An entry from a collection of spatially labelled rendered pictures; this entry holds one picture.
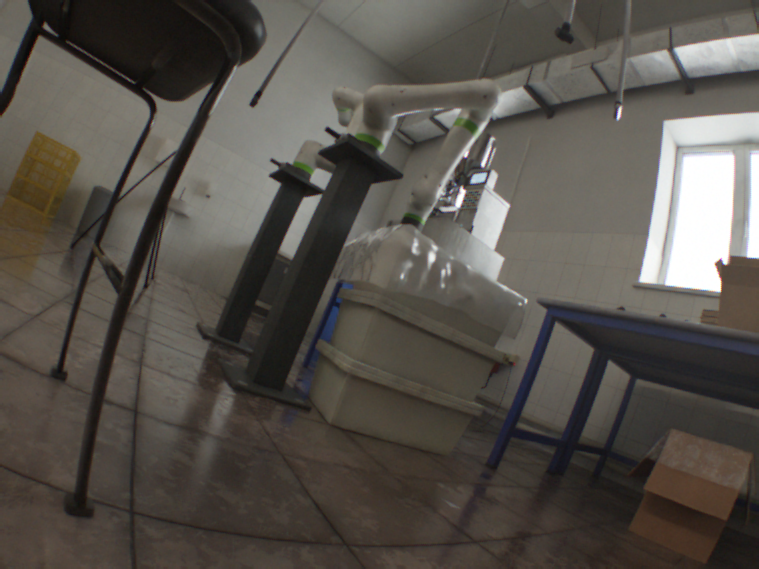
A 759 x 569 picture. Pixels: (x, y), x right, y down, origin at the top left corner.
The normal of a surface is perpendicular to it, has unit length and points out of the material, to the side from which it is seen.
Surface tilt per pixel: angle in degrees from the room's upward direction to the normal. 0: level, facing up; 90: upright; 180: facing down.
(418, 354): 96
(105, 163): 90
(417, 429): 96
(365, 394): 96
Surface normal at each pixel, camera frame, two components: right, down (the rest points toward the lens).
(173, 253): 0.51, 0.10
